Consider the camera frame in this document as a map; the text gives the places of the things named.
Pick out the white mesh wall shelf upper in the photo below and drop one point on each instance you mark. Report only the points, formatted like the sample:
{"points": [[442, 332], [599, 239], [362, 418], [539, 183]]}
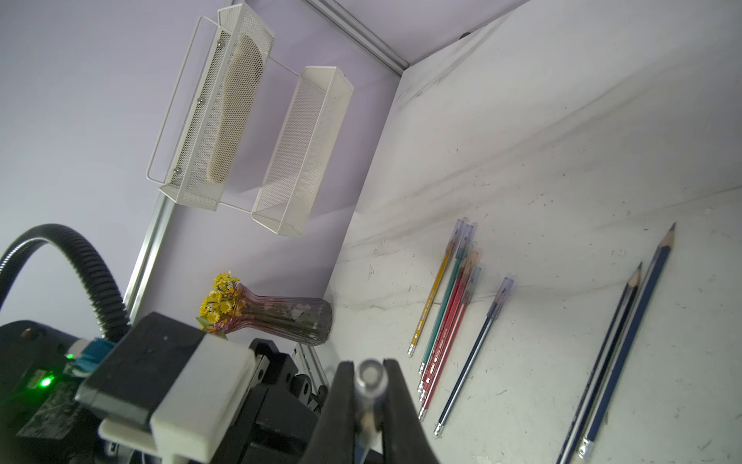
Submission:
{"points": [[208, 57]]}

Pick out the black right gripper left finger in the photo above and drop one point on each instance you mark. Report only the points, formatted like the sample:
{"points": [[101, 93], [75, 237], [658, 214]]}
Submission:
{"points": [[333, 439]]}

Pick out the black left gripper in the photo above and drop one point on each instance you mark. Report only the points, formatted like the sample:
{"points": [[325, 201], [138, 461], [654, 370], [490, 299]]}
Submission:
{"points": [[278, 416]]}

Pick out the cream glove in shelf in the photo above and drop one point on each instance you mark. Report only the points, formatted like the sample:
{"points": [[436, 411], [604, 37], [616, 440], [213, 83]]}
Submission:
{"points": [[238, 92]]}

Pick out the white mesh wall shelf lower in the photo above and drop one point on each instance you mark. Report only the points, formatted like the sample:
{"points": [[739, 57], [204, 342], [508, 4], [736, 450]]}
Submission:
{"points": [[303, 150]]}

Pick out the red pencil with orange cap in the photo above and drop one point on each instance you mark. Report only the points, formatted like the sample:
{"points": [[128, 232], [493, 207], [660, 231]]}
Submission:
{"points": [[461, 309]]}

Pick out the red pencil with clear cap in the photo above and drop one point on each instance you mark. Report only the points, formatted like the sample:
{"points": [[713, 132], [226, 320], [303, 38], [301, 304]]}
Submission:
{"points": [[447, 322]]}

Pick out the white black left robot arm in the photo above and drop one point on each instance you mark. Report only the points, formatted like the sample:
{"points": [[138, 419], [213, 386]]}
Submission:
{"points": [[42, 422]]}

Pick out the pencil with pink cap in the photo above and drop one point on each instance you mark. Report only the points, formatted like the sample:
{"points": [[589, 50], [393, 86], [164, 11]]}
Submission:
{"points": [[626, 339]]}

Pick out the artificial sunflower bouquet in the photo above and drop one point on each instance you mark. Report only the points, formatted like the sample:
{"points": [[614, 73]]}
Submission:
{"points": [[222, 308]]}

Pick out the dark glass vase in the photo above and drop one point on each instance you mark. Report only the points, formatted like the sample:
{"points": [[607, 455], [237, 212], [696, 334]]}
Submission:
{"points": [[303, 320]]}

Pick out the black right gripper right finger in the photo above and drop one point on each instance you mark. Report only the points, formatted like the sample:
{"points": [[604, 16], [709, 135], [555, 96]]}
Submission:
{"points": [[403, 437]]}

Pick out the yellow pencil with clear cap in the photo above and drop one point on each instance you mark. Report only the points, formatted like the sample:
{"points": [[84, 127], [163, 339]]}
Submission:
{"points": [[449, 252]]}

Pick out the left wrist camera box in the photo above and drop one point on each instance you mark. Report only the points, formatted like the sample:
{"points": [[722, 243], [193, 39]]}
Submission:
{"points": [[169, 390]]}

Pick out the white mesh wall shelf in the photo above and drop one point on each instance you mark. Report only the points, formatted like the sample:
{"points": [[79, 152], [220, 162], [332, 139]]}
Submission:
{"points": [[303, 150], [208, 57]]}

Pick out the blue pencil with blue cap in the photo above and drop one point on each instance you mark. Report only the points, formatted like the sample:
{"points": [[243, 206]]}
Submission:
{"points": [[490, 318]]}

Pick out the pencil with purple cap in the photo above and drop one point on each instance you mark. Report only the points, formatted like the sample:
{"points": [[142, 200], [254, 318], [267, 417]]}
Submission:
{"points": [[585, 404]]}

